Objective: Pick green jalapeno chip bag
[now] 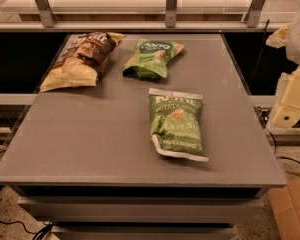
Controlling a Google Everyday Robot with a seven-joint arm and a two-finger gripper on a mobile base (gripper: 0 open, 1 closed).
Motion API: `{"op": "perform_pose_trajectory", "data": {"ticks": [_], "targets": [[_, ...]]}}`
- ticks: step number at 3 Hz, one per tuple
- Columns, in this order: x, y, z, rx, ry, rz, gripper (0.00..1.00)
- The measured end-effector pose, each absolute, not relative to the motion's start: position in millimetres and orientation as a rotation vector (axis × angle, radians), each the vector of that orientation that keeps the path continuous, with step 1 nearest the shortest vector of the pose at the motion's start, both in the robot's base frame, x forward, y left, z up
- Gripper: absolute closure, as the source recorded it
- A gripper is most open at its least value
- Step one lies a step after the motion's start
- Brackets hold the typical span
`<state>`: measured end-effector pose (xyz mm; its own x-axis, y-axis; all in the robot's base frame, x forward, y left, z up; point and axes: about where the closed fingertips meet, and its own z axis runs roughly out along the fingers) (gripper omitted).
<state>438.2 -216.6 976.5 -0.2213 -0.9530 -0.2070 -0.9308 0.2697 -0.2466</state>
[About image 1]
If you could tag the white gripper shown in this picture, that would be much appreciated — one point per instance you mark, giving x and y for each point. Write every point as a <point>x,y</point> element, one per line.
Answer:
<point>286,109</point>

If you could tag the green jalapeno chip bag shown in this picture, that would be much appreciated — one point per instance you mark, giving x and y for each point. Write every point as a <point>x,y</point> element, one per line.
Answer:
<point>174,124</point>

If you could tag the green snack bag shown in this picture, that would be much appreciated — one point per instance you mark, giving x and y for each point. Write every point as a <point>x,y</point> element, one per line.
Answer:
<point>150,59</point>

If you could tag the brown yellow chip bag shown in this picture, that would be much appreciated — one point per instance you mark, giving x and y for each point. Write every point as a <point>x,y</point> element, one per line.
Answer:
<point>84,62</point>

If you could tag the cardboard box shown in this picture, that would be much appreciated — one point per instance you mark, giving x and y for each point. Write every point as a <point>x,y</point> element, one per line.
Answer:
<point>285,203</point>

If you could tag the metal railing frame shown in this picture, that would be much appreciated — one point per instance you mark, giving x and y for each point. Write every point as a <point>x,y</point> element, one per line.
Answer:
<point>140,15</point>

